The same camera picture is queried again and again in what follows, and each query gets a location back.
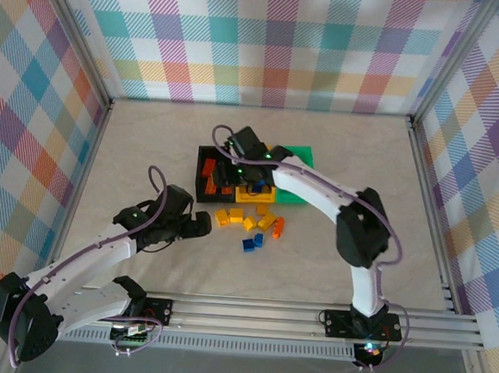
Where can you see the green plastic bin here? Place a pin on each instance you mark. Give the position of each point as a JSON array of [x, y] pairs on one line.
[[304, 154]]

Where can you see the black plastic bin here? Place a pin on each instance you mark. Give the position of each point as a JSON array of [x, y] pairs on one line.
[[199, 195]]

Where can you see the blue lego brick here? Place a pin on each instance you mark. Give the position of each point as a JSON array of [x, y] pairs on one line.
[[259, 239], [249, 245], [256, 188]]

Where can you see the aluminium mounting rail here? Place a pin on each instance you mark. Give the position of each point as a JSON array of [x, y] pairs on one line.
[[243, 320]]

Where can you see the yellow plastic bin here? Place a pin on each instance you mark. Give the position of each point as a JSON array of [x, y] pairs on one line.
[[248, 198]]

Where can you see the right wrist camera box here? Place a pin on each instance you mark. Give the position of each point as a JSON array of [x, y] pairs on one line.
[[248, 141]]

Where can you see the orange lego brick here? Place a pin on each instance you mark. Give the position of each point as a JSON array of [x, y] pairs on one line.
[[278, 228], [226, 190], [209, 167], [212, 185]]

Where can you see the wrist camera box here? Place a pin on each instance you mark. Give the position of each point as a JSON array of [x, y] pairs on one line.
[[248, 141], [176, 200]]

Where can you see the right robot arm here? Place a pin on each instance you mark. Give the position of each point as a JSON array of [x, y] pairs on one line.
[[363, 230]]

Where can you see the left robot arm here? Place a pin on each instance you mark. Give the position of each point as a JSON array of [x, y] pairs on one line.
[[23, 320]]

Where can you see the aluminium side rail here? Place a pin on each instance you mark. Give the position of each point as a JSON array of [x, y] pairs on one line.
[[430, 200], [81, 182]]

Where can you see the aluminium frame post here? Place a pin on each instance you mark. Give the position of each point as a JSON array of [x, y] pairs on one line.
[[77, 30], [452, 60]]

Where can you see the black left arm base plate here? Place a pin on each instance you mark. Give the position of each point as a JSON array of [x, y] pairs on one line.
[[162, 311]]

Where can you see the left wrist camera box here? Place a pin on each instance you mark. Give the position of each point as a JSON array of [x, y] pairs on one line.
[[176, 200]]

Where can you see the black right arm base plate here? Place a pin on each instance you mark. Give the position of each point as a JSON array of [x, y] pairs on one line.
[[336, 323]]

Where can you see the yellow lego brick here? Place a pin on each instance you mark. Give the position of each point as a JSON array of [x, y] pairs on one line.
[[267, 222], [249, 223], [262, 209], [236, 215], [222, 216]]

